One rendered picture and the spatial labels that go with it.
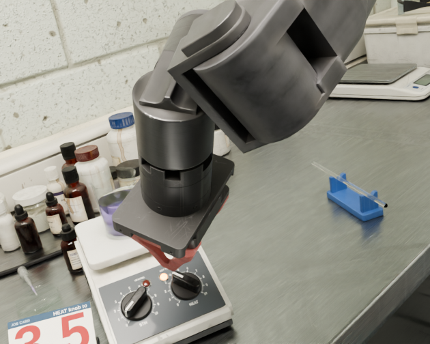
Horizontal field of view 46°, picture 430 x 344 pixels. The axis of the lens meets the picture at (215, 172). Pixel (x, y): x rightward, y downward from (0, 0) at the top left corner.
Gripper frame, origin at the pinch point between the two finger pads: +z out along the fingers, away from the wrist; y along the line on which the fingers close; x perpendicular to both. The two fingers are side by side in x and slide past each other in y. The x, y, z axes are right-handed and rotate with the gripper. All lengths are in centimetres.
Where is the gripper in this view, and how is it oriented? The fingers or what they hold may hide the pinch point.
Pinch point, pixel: (177, 248)
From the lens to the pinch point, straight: 49.9
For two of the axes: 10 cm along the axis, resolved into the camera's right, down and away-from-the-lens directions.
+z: -0.5, 6.6, 7.5
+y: -4.3, 6.7, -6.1
